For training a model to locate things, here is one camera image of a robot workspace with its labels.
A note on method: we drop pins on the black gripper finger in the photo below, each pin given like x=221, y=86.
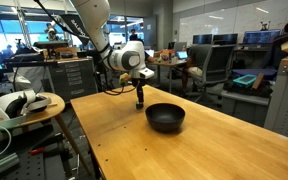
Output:
x=142, y=99
x=138, y=99

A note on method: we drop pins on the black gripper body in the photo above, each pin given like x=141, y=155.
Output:
x=139, y=84

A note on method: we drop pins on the small green block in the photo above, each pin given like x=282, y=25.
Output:
x=139, y=106

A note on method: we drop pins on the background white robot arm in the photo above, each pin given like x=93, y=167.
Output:
x=51, y=31

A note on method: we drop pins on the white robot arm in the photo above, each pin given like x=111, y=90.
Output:
x=128, y=57

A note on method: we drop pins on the black bowl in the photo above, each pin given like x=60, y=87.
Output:
x=165, y=117

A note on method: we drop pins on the open laptop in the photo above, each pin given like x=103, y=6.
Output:
x=182, y=55

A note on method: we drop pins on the seated person grey shirt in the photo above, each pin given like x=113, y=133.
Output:
x=194, y=64

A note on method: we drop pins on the grey drawer cabinet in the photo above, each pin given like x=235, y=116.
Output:
x=73, y=79

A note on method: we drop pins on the left computer monitor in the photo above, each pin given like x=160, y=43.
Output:
x=202, y=39

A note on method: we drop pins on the computer monitor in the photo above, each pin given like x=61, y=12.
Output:
x=202, y=39
x=260, y=37
x=225, y=39

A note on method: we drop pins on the grey office chair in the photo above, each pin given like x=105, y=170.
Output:
x=216, y=70

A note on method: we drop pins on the round wooden side table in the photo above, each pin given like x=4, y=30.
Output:
x=54, y=110

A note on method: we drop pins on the black softbox light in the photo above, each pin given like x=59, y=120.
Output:
x=75, y=24

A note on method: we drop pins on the middle computer monitor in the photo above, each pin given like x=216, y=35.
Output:
x=225, y=39

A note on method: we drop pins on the teal tray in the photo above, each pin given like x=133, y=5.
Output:
x=245, y=81

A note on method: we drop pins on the right computer monitor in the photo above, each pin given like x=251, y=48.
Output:
x=260, y=37

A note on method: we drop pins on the white VR headset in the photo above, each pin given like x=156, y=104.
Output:
x=20, y=103

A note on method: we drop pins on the orange handled tool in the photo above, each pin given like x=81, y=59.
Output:
x=37, y=151

